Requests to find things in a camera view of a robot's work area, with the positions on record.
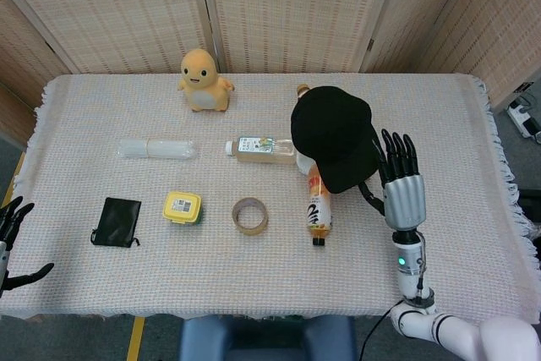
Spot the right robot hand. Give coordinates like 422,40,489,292
358,129,427,232

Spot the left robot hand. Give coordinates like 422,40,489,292
0,196,56,298

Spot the black baseball cap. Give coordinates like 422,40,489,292
290,85,380,194

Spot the orange drink bottle black cap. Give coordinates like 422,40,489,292
304,162,335,247

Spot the white power strip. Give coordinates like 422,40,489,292
506,101,541,139

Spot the pale tea bottle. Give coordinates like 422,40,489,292
224,135,298,167

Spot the white woven tablecloth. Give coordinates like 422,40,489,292
0,73,541,324

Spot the yellow lidded green container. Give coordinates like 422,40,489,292
162,190,205,226

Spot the blue chair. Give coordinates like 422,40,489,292
178,315,358,361

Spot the woven folding screen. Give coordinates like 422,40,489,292
0,0,541,115

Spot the yellow plush toy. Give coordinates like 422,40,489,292
176,48,236,113

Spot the black drawstring pouch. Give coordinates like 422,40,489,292
90,196,143,248

